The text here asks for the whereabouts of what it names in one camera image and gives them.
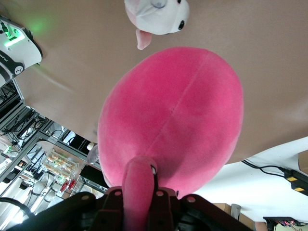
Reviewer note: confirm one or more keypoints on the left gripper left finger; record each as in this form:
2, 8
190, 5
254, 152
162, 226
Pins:
108, 211

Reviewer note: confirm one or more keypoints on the black adapter with yellow labels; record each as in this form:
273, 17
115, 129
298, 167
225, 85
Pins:
297, 180

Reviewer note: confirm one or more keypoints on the black electronic device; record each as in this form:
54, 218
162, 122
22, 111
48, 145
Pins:
272, 220

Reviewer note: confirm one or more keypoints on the white Franka right arm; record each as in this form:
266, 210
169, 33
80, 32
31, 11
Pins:
16, 53

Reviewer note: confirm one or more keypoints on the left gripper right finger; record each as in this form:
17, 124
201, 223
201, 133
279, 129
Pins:
163, 209

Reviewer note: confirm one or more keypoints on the pale pink dog plush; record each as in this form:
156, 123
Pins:
158, 19

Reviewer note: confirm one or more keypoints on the pink frog plush toy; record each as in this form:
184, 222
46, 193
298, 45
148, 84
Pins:
173, 108

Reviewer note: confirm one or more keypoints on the brown cardboard box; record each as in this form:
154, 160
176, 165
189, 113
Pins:
223, 209

